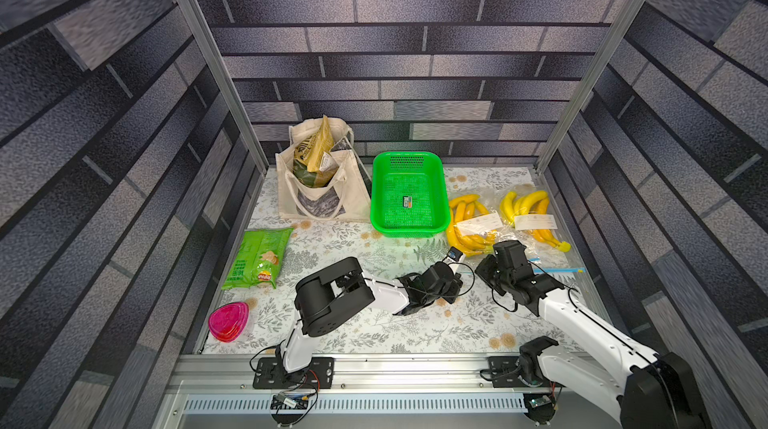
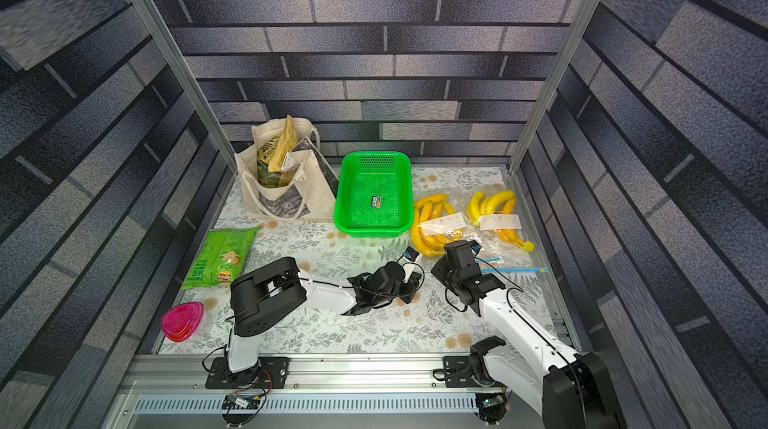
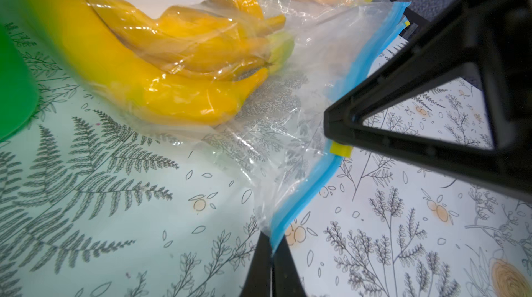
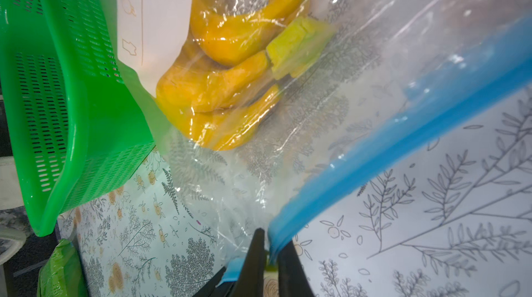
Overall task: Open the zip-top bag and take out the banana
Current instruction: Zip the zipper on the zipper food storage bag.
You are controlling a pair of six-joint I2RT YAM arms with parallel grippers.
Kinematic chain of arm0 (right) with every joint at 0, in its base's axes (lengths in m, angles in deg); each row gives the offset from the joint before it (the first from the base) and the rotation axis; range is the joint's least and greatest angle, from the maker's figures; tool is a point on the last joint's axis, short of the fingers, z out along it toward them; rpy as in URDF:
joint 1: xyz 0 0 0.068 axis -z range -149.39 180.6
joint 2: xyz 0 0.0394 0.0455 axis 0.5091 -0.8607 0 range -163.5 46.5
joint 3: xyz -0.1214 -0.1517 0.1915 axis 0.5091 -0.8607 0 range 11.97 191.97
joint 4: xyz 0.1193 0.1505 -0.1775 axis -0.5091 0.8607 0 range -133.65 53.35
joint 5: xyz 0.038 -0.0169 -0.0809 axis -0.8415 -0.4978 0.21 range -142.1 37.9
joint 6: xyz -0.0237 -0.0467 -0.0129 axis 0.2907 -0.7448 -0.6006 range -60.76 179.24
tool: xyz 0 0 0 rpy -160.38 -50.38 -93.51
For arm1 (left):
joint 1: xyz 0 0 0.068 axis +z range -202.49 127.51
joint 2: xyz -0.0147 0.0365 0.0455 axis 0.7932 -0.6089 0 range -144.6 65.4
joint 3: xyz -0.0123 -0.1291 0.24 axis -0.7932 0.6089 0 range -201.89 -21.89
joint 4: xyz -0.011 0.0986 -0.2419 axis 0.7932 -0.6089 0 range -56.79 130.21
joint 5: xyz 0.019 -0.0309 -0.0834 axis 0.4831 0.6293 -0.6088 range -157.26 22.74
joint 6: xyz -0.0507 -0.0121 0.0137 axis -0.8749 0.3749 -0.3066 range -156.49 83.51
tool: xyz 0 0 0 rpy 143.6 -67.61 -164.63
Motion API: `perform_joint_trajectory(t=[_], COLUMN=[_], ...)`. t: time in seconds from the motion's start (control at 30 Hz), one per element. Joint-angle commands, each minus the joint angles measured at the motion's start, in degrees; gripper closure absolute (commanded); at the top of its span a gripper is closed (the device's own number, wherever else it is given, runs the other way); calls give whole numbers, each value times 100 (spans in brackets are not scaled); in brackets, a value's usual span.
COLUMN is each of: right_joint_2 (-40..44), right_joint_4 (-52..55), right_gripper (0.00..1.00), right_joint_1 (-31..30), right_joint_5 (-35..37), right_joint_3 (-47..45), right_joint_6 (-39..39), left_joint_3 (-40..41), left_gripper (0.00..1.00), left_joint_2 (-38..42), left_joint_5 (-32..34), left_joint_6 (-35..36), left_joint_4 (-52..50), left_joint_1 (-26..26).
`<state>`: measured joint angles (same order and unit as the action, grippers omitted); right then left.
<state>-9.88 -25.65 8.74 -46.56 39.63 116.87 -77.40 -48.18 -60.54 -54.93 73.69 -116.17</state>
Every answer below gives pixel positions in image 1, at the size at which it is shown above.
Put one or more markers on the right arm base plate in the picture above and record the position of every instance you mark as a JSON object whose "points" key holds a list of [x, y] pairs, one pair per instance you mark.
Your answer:
{"points": [[510, 371]]}

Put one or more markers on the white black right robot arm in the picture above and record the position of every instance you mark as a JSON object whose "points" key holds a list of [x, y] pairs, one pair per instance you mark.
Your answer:
{"points": [[635, 385]]}

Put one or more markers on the green chips bag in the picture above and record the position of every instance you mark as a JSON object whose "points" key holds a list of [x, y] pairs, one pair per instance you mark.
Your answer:
{"points": [[259, 258]]}

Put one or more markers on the clear zip-top bag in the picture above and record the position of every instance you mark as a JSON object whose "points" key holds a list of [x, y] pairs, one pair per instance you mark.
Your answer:
{"points": [[474, 231], [543, 257]]}

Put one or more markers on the beige canvas tote bag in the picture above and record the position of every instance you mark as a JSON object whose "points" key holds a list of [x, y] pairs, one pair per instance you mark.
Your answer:
{"points": [[346, 198]]}

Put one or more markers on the circuit board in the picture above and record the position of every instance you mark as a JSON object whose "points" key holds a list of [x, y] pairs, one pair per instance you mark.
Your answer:
{"points": [[289, 409], [540, 408]]}

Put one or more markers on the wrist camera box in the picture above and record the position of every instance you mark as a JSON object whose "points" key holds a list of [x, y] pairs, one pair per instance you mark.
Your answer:
{"points": [[455, 255], [512, 262]]}

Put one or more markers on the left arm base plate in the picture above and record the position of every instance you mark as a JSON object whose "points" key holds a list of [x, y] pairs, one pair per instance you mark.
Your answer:
{"points": [[270, 374]]}

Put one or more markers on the right circuit board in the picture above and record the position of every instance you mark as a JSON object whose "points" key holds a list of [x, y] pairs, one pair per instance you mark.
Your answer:
{"points": [[540, 408]]}

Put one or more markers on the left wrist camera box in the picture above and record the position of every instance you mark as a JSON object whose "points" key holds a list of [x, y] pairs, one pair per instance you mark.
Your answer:
{"points": [[455, 255]]}

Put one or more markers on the aluminium frame post left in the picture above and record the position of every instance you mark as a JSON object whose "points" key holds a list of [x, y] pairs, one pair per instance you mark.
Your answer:
{"points": [[200, 30]]}

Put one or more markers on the yellow banana bunch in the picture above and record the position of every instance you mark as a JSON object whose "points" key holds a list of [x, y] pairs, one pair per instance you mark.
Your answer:
{"points": [[530, 213], [468, 225]]}

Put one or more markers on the aluminium frame post right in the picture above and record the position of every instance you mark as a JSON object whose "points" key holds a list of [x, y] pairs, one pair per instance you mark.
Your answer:
{"points": [[618, 29]]}

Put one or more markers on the green plastic basket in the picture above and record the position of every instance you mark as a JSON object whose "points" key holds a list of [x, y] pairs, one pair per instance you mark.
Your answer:
{"points": [[416, 174]]}

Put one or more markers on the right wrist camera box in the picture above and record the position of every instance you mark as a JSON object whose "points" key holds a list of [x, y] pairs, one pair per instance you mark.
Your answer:
{"points": [[512, 262]]}

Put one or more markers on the snack packets in tote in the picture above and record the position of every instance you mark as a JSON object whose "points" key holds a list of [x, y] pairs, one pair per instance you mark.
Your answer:
{"points": [[321, 147]]}

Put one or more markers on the aluminium front rail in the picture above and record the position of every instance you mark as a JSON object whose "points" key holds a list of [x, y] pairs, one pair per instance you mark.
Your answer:
{"points": [[367, 391]]}

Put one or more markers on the aluminium frame post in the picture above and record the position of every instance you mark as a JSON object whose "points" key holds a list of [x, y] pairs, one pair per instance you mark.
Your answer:
{"points": [[618, 29], [200, 30]]}

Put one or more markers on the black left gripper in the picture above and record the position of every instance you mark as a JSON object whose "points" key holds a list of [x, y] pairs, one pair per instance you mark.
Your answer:
{"points": [[455, 286]]}

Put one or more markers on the left circuit board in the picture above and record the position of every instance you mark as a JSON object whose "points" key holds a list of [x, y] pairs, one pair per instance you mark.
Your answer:
{"points": [[289, 409]]}

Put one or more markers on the pink plastic container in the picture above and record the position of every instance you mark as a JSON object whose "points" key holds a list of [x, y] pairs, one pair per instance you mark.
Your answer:
{"points": [[228, 322]]}

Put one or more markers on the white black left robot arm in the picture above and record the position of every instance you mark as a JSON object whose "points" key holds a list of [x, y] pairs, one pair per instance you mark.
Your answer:
{"points": [[327, 299]]}

